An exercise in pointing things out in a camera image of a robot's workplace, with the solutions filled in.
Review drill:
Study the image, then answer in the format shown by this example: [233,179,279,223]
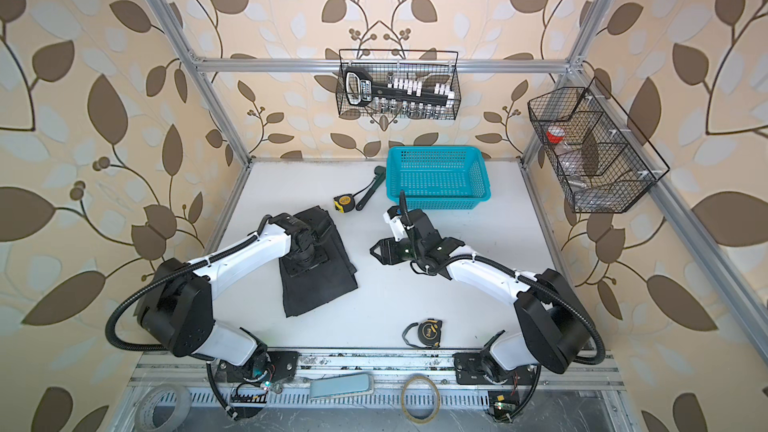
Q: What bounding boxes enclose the black trousers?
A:
[273,206,358,317]

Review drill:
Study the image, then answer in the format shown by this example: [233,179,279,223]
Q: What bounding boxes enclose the teal plastic basket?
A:
[385,146,491,210]

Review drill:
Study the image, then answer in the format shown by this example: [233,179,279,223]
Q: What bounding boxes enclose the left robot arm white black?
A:
[105,213,333,366]

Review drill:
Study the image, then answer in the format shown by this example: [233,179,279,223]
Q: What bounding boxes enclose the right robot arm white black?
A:
[370,206,606,384]

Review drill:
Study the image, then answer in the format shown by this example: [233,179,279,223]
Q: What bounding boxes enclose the yellow black tape measure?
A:
[333,194,356,213]

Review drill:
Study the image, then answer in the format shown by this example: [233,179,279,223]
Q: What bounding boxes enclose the light blue flat case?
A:
[309,373,374,400]

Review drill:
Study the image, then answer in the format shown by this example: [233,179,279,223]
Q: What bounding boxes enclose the black socket set holder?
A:
[341,67,457,107]

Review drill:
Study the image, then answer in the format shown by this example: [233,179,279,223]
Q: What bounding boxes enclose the red white item in basket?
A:
[546,125,566,145]

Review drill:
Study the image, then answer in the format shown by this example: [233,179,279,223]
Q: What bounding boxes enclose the clear tape roll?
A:
[134,384,192,432]

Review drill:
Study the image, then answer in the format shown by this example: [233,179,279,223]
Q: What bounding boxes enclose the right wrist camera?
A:
[383,205,407,242]

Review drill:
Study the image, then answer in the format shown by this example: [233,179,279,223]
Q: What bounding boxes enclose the black tape measure with strap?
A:
[401,318,443,350]

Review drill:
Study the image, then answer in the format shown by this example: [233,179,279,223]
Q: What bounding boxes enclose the dark green handled tool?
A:
[355,166,386,211]

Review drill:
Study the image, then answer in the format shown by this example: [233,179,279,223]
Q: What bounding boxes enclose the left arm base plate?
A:
[214,349,300,384]

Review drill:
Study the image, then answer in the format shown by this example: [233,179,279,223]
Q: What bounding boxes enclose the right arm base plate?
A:
[453,352,536,387]

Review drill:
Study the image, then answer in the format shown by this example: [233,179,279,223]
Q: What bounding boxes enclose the brown tape ring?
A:
[400,373,443,425]

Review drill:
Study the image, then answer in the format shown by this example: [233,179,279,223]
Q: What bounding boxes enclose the rear black wire basket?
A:
[335,47,462,121]

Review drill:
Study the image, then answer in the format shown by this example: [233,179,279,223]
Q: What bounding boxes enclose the side black wire basket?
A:
[527,78,670,214]

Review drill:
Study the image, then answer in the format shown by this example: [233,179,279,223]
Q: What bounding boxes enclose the aluminium frame rail front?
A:
[128,348,626,391]

